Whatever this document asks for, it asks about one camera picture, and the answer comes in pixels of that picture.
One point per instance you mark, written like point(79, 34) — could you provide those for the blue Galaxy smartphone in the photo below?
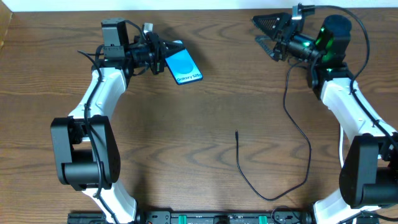
point(183, 68)

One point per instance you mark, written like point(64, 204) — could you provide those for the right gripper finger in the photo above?
point(267, 46)
point(271, 24)

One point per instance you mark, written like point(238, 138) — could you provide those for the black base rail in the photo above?
point(165, 217)

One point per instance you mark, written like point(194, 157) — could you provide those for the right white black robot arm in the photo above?
point(368, 177)

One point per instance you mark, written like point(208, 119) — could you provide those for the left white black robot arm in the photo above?
point(86, 153)

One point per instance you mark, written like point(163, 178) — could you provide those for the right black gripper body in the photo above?
point(282, 40)

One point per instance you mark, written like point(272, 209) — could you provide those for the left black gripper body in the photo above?
point(158, 54)

